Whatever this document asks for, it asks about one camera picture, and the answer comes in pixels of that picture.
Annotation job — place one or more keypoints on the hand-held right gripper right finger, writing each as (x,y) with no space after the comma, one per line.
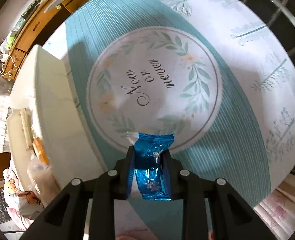
(168,177)

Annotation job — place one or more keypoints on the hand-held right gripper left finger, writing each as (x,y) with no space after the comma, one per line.
(131,172)

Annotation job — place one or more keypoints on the blue foil snack packet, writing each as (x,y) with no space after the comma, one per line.
(150,160)

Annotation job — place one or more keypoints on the yellow chips clear packet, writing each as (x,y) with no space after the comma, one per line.
(41,177)

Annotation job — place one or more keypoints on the orange snack packet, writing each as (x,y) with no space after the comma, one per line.
(41,151)

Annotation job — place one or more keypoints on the white red printed packet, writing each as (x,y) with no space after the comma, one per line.
(28,201)

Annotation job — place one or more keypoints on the white plastic tray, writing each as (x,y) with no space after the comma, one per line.
(50,100)

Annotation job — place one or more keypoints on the pink blanket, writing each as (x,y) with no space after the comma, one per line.
(280,205)

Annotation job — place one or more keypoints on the leaf printed teal tablecloth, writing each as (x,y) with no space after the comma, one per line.
(237,80)

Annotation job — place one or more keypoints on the green tissue box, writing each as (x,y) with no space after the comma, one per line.
(11,41)

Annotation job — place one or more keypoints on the wooden desk with drawers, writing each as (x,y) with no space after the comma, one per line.
(37,20)

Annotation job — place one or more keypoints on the metal window grille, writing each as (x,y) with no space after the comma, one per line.
(278,10)

